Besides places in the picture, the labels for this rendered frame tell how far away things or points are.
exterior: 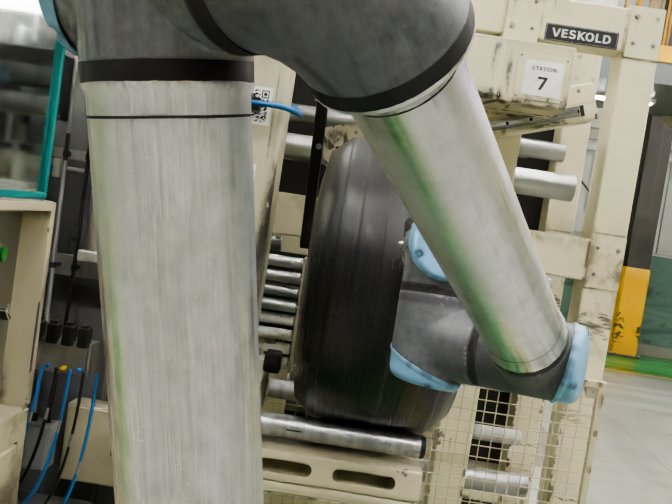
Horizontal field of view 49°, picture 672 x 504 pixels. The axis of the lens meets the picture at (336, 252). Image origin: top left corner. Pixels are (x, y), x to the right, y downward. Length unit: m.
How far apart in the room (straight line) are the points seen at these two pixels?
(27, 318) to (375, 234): 0.63
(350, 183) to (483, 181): 0.78
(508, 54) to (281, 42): 1.39
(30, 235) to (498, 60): 1.08
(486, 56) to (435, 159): 1.28
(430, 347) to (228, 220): 0.44
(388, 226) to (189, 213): 0.82
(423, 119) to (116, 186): 0.20
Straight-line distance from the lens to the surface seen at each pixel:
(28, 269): 1.40
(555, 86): 1.80
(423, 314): 0.88
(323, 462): 1.43
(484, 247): 0.60
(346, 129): 1.87
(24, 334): 1.41
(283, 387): 1.71
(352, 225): 1.26
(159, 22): 0.47
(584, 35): 2.18
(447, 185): 0.53
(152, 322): 0.49
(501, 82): 1.78
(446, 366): 0.88
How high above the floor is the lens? 1.32
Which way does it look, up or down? 3 degrees down
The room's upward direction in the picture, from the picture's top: 9 degrees clockwise
